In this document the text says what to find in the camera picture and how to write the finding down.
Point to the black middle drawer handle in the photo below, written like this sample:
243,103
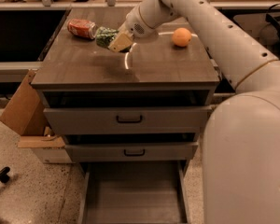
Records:
134,153

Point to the middle grey drawer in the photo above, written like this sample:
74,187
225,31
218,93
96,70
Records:
114,152

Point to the brown cardboard box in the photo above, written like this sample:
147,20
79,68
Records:
24,115

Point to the bottom open grey drawer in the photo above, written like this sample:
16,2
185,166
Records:
137,192

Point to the black side table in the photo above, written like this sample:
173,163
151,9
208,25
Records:
263,25

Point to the orange fruit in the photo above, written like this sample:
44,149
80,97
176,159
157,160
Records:
181,37

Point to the black drawer handle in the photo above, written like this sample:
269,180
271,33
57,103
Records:
134,153
129,120

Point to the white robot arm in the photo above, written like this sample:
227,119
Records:
241,140

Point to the red soda can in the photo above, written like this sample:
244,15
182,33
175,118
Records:
82,28

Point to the black top drawer handle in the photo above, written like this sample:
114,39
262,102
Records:
129,120

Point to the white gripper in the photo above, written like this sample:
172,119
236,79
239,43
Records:
132,24

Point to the black chair leg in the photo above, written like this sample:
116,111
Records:
4,175

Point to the top grey drawer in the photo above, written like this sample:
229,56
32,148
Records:
183,119

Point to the grey drawer cabinet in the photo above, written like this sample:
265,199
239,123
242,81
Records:
78,74

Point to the green soda can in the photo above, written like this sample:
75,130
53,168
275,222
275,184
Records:
104,36

